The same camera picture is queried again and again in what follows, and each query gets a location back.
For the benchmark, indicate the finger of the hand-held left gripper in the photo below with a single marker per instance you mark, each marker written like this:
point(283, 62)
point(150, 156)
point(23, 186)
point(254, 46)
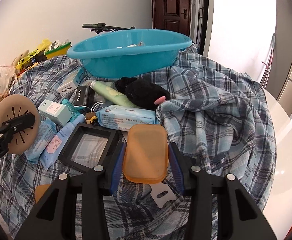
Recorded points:
point(21, 122)

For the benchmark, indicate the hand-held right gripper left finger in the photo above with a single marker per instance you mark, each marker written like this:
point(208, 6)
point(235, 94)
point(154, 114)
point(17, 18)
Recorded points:
point(117, 162)

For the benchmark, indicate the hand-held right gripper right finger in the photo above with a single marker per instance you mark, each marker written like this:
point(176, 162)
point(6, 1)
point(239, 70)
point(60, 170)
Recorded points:
point(176, 165)

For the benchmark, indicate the beige round drain cover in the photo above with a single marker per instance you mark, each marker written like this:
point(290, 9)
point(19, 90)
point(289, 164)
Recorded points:
point(16, 105)

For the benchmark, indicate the orange soap box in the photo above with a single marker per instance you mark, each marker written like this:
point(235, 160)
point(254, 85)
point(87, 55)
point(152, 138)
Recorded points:
point(146, 152)

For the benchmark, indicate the light blue wet wipes pack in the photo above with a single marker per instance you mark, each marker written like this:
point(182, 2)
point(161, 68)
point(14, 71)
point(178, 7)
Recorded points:
point(126, 117)

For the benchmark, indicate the black plush toy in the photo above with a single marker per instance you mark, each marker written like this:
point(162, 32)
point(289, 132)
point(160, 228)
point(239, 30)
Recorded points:
point(143, 92)

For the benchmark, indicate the blue plastic basin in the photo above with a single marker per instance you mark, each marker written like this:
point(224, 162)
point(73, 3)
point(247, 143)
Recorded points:
point(126, 60)

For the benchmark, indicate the white round desktop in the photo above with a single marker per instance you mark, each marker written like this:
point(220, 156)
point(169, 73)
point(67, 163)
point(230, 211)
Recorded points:
point(286, 167)

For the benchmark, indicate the light blue tissue pack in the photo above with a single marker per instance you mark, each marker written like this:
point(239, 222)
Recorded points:
point(39, 140)

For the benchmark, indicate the teal paper box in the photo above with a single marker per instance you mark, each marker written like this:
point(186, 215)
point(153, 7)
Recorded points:
point(56, 111)

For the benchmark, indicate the clear plastic bag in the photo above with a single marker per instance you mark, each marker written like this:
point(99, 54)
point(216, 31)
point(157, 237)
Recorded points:
point(3, 80)

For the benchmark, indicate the small brown bee figurine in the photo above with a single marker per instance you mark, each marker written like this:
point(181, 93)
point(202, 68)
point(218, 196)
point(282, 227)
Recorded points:
point(91, 117)

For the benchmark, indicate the blue bottle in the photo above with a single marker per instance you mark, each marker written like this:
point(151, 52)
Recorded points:
point(74, 112)

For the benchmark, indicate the long white box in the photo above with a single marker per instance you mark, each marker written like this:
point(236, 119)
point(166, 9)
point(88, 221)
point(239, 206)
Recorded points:
point(68, 88)

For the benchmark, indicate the beige plush toy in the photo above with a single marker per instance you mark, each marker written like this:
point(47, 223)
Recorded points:
point(21, 58)

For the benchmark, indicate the black cosmetic box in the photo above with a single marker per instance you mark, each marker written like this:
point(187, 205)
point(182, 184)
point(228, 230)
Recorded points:
point(82, 96)

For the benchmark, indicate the green tube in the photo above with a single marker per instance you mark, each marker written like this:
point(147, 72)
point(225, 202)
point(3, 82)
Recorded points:
point(108, 92)

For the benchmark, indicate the blue plaid cloth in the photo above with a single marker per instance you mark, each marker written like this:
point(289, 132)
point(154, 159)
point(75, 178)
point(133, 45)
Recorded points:
point(211, 92)

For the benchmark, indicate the green yellow package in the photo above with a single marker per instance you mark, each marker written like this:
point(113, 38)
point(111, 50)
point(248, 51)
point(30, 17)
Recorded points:
point(58, 51)

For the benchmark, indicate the black bicycle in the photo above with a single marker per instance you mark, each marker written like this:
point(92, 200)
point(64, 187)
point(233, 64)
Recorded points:
point(101, 27)

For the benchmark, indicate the red broom with dustpan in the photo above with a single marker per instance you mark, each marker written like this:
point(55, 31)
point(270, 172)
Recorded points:
point(268, 65)

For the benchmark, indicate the black framed glass door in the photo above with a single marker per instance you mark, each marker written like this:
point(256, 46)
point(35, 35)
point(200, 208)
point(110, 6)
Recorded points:
point(203, 15)

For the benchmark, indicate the brown entrance door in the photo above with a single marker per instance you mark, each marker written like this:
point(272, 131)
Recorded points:
point(172, 7)

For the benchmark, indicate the grey refrigerator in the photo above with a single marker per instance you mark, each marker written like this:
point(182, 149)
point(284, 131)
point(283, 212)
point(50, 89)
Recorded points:
point(291, 55)

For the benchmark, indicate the black picture frame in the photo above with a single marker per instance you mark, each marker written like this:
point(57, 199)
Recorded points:
point(68, 143)

